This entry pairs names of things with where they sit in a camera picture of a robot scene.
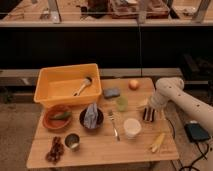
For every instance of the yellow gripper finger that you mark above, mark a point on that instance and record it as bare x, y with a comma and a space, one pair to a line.
162, 115
142, 104

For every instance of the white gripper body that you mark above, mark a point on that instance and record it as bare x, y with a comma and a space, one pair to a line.
157, 101

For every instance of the striped black red eraser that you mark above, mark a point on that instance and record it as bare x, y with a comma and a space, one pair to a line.
148, 114

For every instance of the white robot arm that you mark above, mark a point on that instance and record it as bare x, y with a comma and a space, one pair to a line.
172, 89

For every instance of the green plastic cup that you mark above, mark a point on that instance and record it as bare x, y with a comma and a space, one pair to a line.
121, 104

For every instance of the white plastic cup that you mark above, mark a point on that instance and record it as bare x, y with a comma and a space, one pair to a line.
132, 128

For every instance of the small metal cup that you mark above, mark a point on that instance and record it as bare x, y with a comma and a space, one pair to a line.
72, 141

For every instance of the orange fruit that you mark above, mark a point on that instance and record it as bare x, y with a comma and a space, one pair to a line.
133, 84

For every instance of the black power box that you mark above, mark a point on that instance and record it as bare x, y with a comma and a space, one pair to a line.
196, 133

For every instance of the wooden table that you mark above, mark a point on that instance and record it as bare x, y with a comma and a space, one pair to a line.
100, 147

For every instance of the metal fork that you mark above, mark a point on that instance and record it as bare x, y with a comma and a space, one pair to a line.
111, 117

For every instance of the blue grey sponge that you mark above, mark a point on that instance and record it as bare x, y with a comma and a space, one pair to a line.
111, 92

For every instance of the black bowl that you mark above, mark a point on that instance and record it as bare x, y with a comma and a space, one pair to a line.
99, 122

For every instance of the grey crumpled cloth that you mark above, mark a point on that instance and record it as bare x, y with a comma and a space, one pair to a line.
91, 115

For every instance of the wooden dish brush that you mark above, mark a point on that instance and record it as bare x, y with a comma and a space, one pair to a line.
87, 82

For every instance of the green vegetable toy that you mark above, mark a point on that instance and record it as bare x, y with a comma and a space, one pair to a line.
62, 116

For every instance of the orange clay bowl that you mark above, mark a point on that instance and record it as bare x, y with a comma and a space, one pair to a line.
56, 124

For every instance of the yellow plastic tub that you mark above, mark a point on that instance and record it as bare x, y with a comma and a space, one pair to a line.
58, 85

